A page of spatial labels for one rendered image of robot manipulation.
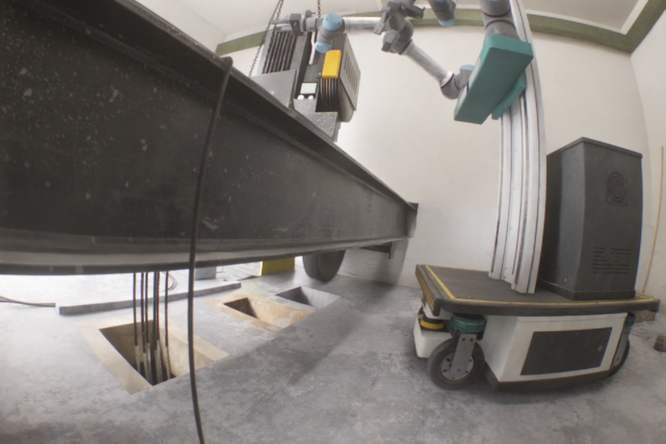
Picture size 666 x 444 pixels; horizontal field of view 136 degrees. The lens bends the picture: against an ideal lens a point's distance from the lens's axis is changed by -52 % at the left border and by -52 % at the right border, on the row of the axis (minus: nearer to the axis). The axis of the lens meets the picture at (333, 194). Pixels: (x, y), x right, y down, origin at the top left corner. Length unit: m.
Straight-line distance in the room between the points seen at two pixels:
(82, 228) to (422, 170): 2.36
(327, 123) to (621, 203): 1.00
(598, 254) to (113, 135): 1.16
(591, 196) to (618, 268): 0.28
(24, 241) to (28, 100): 0.13
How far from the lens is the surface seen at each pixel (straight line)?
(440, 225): 2.33
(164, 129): 0.38
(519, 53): 0.99
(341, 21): 1.27
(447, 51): 2.94
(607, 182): 1.08
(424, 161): 2.47
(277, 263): 2.26
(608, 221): 1.07
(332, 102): 1.53
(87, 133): 0.33
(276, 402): 0.79
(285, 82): 0.50
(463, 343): 0.87
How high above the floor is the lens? 0.49
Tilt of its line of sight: 5 degrees up
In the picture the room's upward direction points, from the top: 8 degrees clockwise
